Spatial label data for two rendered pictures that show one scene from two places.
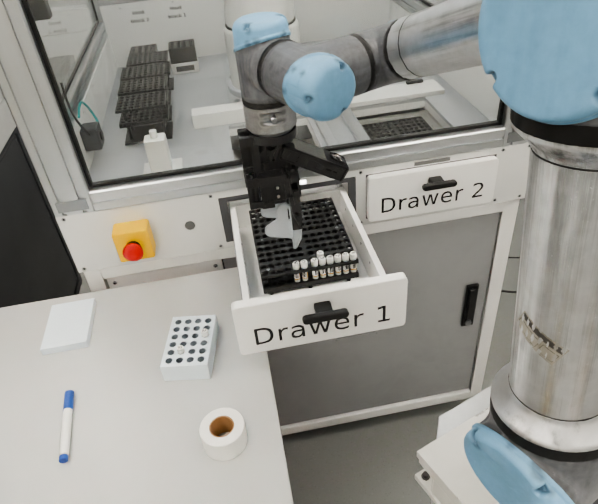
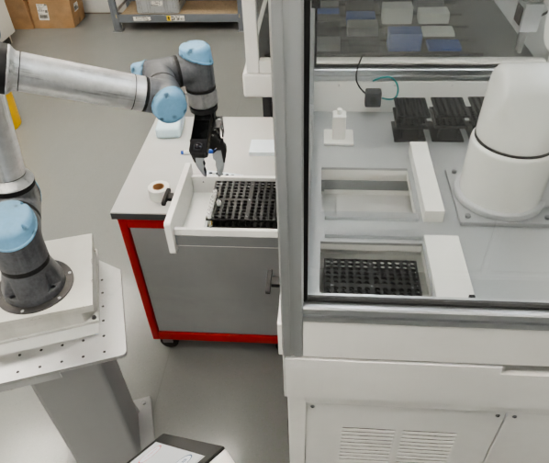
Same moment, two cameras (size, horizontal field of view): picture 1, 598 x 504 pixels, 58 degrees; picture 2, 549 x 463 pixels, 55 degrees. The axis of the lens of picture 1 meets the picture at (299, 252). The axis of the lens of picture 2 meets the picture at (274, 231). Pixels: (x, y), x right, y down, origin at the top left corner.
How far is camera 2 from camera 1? 166 cm
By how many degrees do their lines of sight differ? 74
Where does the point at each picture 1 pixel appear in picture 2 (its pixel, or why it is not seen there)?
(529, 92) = not seen: outside the picture
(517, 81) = not seen: outside the picture
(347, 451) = (282, 402)
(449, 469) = (75, 240)
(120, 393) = (210, 166)
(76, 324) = (263, 148)
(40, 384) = (231, 143)
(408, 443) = (274, 451)
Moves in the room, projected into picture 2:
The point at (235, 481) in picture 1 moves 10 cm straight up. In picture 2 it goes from (139, 197) to (132, 173)
